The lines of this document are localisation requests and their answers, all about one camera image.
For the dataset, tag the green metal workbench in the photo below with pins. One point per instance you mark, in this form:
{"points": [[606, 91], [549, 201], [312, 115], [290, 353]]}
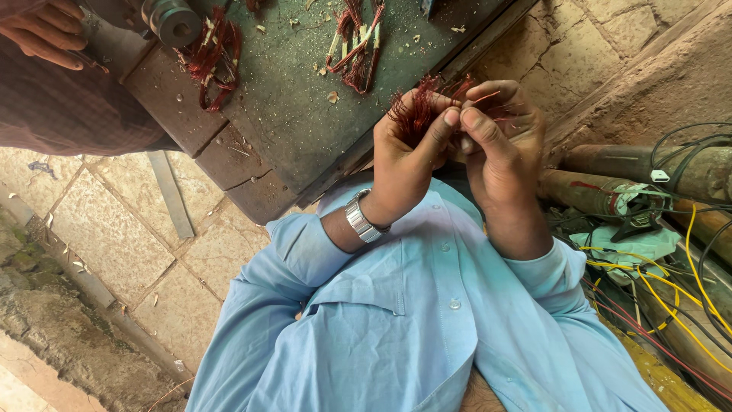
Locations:
{"points": [[286, 108]]}

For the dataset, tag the rusty pipe with red tape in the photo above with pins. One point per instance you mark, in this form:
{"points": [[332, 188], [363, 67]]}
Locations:
{"points": [[583, 191]]}

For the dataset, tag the red copper winding coil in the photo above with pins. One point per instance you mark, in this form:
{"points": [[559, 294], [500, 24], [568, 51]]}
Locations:
{"points": [[213, 57]]}

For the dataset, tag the person's left hand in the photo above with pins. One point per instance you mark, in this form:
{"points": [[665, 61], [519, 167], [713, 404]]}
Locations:
{"points": [[400, 166]]}

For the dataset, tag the flat grey metal bar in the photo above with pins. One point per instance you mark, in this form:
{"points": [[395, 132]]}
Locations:
{"points": [[171, 194]]}

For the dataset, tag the white plug adapter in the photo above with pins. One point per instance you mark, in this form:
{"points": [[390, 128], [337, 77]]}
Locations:
{"points": [[660, 176]]}

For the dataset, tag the blue tool tip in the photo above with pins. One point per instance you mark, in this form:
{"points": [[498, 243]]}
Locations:
{"points": [[426, 7]]}

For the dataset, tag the blue scrap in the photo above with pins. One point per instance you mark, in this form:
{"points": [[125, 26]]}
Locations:
{"points": [[41, 167]]}

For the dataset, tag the person's right hand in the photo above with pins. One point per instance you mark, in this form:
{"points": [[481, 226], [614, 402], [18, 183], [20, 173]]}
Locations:
{"points": [[503, 166]]}

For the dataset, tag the pale crumpled cloth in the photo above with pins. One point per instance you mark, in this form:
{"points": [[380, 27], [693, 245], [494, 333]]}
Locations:
{"points": [[635, 246]]}

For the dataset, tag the light blue shirt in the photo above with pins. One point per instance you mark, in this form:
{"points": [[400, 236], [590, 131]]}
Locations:
{"points": [[400, 320]]}

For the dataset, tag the grey metal cylinder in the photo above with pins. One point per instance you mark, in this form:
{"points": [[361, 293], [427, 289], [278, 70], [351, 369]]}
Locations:
{"points": [[171, 22]]}

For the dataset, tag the rusty brown pipe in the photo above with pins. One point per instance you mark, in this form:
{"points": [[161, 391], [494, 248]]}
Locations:
{"points": [[617, 163]]}

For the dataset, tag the silver metal wristwatch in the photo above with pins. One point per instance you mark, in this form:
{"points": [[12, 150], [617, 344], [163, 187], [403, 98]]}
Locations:
{"points": [[360, 220]]}

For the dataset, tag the copper winding with white sleeves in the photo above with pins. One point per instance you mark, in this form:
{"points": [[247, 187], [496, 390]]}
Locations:
{"points": [[357, 51]]}

